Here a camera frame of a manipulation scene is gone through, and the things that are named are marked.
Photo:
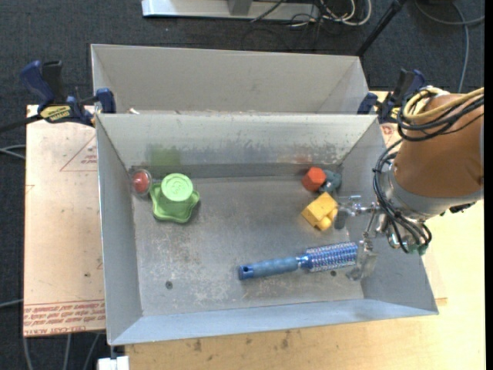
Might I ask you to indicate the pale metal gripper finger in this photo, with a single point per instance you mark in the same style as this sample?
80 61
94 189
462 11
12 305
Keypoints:
340 218
364 264

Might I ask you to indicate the yellow toy block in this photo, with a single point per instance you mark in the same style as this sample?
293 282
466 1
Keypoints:
319 210

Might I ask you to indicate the grey-green toy piece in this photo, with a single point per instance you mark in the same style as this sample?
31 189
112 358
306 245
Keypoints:
333 181

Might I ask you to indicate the red-orange block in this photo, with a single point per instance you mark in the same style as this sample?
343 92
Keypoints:
312 179

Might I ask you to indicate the blue hairbrush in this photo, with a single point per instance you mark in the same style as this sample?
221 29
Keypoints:
292 262

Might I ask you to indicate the grey metal bin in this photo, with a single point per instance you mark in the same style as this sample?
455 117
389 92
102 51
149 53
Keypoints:
239 222

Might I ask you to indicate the green cup with star base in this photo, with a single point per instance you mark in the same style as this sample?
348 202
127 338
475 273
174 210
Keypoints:
176 197

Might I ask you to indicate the red ball in clear dome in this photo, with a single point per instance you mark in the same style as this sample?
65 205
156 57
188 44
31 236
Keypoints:
141 182

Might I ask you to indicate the black cylinder on white bracket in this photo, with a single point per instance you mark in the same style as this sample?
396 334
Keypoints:
462 208

